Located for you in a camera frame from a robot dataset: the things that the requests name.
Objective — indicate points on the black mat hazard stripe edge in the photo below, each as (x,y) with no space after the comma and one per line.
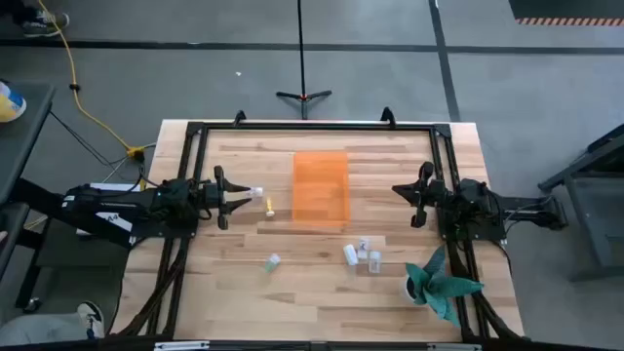
(568,12)

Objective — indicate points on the person's dark shoe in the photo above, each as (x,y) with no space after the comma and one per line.
(44,24)

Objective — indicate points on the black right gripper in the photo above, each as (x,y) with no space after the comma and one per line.
(425,195)

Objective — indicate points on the printed label pill bottle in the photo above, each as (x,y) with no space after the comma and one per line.
(363,248)

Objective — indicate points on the person's leg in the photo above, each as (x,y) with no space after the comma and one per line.
(39,331)

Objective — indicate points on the clear pill bottle white cap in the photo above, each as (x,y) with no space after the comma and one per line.
(255,191)

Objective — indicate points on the white opaque pill bottle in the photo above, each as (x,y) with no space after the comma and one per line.
(350,255)

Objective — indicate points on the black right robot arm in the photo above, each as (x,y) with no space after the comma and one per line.
(478,205)

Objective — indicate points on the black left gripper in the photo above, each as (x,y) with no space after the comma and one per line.
(222,195)

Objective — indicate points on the orange translucent plastic basket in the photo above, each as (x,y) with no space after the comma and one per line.
(321,190)

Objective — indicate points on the small yellow pill bottle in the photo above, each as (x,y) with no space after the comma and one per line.
(269,207)

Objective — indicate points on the teal crumpled cloth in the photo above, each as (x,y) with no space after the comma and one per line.
(434,287)

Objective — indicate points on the dark side table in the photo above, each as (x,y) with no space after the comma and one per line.
(22,141)

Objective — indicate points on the black tripod stand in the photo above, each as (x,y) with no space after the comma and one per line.
(302,95)

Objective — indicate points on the green label pill bottle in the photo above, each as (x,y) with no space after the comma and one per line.
(272,262)

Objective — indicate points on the dark grey metal cart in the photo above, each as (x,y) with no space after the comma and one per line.
(590,195)

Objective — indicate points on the person's white shoe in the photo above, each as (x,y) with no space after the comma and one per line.
(91,319)

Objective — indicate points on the white paper sheet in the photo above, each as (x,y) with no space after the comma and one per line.
(114,186)

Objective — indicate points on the black metal table frame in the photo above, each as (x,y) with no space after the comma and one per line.
(317,126)

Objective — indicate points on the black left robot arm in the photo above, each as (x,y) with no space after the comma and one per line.
(122,209)

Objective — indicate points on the yellow blue white object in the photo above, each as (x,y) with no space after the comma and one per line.
(9,105)

